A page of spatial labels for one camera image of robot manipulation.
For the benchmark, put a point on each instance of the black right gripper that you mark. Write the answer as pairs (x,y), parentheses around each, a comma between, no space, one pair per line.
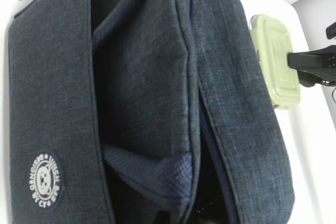
(317,59)

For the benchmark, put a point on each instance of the dark blue lunch bag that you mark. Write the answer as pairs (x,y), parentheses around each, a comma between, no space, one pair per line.
(142,111)

